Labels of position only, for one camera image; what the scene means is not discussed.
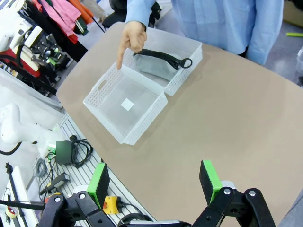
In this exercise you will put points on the orange garment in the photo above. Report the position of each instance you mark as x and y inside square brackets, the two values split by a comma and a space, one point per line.
[81, 10]

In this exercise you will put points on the pink garment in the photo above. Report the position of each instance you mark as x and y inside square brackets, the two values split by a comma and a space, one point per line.
[59, 16]

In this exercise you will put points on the grey pouch with black zipper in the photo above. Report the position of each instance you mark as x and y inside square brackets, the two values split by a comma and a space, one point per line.
[154, 66]

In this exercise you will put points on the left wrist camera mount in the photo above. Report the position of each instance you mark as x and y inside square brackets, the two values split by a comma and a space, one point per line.
[34, 35]

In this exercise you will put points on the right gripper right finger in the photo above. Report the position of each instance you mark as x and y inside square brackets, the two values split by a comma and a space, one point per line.
[206, 182]

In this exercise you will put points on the white perforated plastic basket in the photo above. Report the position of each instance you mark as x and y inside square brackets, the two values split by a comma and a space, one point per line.
[189, 56]

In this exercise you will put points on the small white cylinder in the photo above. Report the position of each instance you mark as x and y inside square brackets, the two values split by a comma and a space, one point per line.
[79, 189]

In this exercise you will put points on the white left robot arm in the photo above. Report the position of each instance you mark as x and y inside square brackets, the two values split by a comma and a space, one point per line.
[9, 30]

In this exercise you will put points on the dark power adapter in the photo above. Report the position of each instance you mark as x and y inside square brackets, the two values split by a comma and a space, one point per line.
[64, 153]

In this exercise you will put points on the grey black handheld switch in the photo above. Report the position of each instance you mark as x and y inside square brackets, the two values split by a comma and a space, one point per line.
[54, 182]

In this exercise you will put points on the person in blue shirt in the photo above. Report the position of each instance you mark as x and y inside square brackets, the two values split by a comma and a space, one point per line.
[213, 19]

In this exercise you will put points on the person's left forearm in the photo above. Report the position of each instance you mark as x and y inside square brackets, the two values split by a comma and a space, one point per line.
[265, 42]

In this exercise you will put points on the black conduit on left arm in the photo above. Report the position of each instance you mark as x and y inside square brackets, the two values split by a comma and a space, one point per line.
[45, 86]

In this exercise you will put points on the grey slotted base table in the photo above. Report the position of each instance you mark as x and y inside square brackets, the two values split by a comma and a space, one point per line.
[78, 175]

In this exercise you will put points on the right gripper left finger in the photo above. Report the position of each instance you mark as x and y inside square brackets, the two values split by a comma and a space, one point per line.
[99, 184]

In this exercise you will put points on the white perforated basket with sticker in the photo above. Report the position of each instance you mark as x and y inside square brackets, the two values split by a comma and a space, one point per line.
[111, 113]

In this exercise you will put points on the yellow emergency stop box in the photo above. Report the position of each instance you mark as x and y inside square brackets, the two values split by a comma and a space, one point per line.
[53, 197]
[112, 204]

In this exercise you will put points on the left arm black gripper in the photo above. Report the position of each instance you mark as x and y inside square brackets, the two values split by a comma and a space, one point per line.
[40, 47]

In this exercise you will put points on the person's right forearm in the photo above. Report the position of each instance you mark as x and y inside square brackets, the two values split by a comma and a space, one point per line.
[139, 11]

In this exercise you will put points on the brown cardboard box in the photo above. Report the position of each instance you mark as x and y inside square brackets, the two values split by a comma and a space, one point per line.
[293, 11]

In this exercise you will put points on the green stick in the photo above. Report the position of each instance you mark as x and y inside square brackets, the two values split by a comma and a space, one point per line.
[294, 34]

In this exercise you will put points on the black chair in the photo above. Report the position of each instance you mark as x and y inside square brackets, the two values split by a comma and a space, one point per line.
[116, 19]

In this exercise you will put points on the person's right hand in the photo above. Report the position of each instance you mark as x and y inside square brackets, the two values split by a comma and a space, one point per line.
[132, 35]

